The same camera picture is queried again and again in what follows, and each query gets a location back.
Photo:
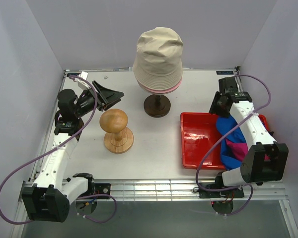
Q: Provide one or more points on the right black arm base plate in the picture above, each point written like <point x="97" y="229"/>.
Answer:
<point x="215" y="193"/>

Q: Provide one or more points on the blue and magenta hat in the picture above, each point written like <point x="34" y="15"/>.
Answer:
<point x="233" y="147"/>

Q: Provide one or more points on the cream mannequin head stand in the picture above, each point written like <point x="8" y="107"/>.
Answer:
<point x="157" y="105"/>

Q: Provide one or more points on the light wooden hat stand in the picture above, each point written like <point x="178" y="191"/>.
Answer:
<point x="118" y="138"/>

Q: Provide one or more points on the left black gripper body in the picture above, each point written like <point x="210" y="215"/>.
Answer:
<point x="86" y="104"/>

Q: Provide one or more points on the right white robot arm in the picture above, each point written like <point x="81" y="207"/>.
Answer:
<point x="265" y="159"/>

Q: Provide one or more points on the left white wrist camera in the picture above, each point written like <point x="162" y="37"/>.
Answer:
<point x="83" y="80"/>

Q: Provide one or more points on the aluminium front rail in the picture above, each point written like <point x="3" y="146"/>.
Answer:
<point x="181" y="190"/>

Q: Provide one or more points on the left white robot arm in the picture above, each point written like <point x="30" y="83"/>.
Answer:
<point x="49" y="199"/>

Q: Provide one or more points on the beige bucket hat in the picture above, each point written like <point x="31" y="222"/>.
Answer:
<point x="158" y="65"/>

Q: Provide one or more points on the red plastic tray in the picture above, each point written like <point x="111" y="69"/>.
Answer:
<point x="198" y="135"/>

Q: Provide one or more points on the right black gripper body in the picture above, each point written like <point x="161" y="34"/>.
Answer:
<point x="222" y="111"/>

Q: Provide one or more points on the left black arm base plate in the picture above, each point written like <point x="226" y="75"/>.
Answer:
<point x="103" y="189"/>

